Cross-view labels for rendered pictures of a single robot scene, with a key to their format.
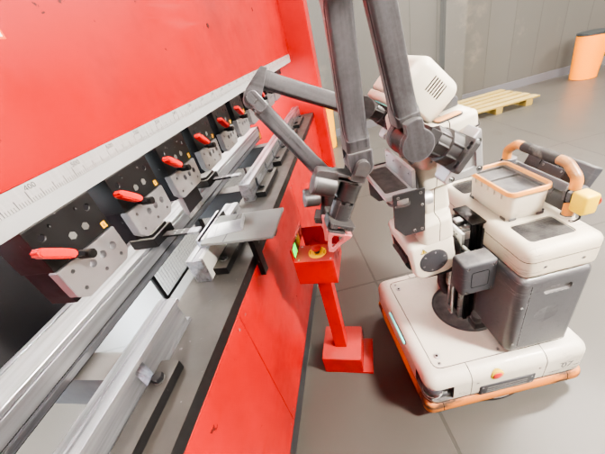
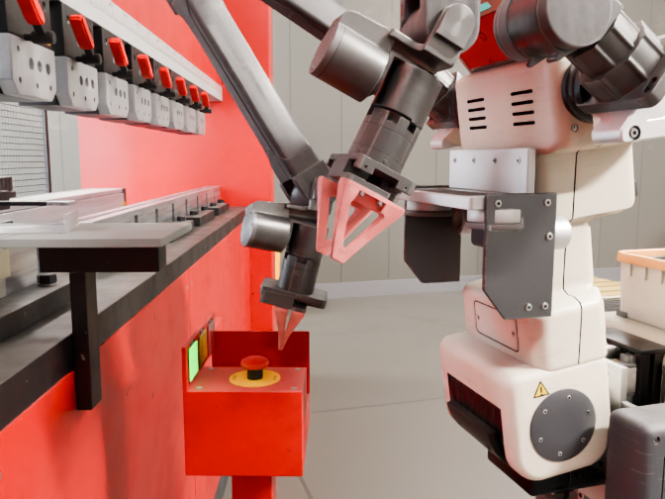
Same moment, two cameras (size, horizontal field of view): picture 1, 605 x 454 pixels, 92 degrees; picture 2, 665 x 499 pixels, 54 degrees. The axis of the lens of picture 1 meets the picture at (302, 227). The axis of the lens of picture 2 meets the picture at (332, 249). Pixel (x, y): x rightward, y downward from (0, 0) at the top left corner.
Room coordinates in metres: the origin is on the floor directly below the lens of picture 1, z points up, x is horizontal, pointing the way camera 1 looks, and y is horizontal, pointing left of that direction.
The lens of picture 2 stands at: (0.05, 0.14, 1.09)
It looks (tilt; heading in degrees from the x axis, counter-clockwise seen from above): 8 degrees down; 342
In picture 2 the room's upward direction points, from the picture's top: straight up
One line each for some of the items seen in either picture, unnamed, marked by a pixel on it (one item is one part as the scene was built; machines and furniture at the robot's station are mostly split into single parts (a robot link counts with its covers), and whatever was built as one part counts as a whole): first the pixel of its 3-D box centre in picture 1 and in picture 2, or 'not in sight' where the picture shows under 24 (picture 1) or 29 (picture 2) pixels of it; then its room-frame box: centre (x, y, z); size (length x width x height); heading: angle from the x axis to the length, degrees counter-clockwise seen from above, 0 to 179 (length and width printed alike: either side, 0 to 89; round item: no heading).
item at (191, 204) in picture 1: (191, 199); not in sight; (0.95, 0.34, 1.13); 0.10 x 0.02 x 0.10; 164
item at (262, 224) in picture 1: (243, 226); (70, 234); (0.91, 0.20, 1.00); 0.26 x 0.18 x 0.01; 74
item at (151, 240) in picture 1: (168, 231); not in sight; (0.99, 0.49, 1.01); 0.26 x 0.12 x 0.05; 74
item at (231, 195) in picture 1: (203, 204); not in sight; (1.63, 0.54, 0.81); 0.64 x 0.08 x 0.14; 74
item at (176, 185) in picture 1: (170, 167); not in sight; (0.92, 0.35, 1.26); 0.15 x 0.09 x 0.17; 164
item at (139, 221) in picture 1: (130, 198); not in sight; (0.73, 0.40, 1.26); 0.15 x 0.09 x 0.17; 164
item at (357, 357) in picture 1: (348, 349); not in sight; (0.96, -0.06, 0.06); 0.25 x 0.20 x 0.12; 71
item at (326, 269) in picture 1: (318, 250); (252, 387); (0.97, -0.04, 0.75); 0.20 x 0.16 x 0.18; 161
